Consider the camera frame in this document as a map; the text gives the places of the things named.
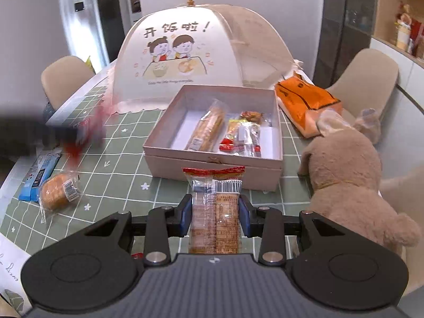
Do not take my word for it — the beige chair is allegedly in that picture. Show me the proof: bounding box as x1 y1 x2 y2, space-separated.
40 55 95 111
326 48 400 120

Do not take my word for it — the small red snack packet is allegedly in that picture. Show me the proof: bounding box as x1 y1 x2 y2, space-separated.
219 135 246 153

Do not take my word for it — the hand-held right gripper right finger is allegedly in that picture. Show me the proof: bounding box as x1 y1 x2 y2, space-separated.
238 194 346 267

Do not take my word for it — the dark door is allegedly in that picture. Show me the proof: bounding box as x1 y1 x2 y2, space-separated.
94 0 126 71

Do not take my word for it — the orange plastic bag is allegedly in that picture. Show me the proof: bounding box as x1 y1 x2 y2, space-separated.
274 72 344 138

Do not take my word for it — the blue snack packet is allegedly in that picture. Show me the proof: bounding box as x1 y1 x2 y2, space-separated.
18 150 62 202

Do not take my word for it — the long bread packet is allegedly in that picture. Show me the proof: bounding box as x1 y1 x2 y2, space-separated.
185 99 230 152

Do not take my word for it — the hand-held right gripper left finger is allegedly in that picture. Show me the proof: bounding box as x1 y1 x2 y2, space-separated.
83 194 193 267

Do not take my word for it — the printed mesh food cover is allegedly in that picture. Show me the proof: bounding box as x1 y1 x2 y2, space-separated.
104 0 304 113

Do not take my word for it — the clear brown snack packet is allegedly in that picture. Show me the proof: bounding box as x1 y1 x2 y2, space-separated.
240 111 266 124

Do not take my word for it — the pink cardboard box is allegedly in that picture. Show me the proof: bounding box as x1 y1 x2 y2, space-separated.
142 84 284 193

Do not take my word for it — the yellow and white jar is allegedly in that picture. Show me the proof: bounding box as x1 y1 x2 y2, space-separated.
396 23 412 49

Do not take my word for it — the white low cabinet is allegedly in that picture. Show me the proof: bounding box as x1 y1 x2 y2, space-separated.
368 36 424 107

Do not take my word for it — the doll figurine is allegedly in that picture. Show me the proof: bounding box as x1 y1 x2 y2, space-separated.
395 2 413 24

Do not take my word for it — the round bread packet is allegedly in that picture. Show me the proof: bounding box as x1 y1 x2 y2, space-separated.
39 170 82 217

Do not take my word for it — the dark glass cabinet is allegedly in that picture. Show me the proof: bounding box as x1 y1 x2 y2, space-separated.
313 0 377 84

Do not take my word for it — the large red snack packet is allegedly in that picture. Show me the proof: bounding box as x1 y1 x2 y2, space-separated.
64 106 107 169

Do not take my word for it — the brown plush dog toy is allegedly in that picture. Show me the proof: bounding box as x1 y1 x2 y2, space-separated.
297 107 422 256

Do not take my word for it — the red gift bag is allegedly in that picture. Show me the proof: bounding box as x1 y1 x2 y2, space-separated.
411 20 424 46

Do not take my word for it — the green checked tablecloth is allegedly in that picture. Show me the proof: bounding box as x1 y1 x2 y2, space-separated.
0 69 319 318

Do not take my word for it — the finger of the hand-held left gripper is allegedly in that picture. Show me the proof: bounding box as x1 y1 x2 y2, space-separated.
36 121 87 150

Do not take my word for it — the biscuit packet with red top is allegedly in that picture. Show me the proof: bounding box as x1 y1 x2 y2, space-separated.
183 166 246 255

